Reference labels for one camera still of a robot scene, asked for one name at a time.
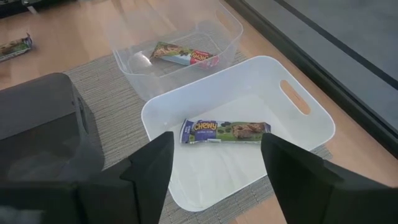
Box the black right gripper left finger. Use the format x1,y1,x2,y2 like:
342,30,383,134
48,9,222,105
119,131,175,224

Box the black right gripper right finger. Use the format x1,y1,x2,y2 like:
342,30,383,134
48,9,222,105
260,133,345,224

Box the red chewy granola bar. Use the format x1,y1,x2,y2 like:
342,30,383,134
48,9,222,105
149,41,220,70

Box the grey woven placemat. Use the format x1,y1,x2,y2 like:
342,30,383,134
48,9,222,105
63,30,333,224

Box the clear plastic bin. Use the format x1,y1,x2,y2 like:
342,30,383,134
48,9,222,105
107,0,244,102

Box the dark grey translucent plastic bin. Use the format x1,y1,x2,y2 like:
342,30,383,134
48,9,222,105
0,72,105,187

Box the black aluminium table frame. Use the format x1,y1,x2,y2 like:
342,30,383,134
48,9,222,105
223,0,398,159

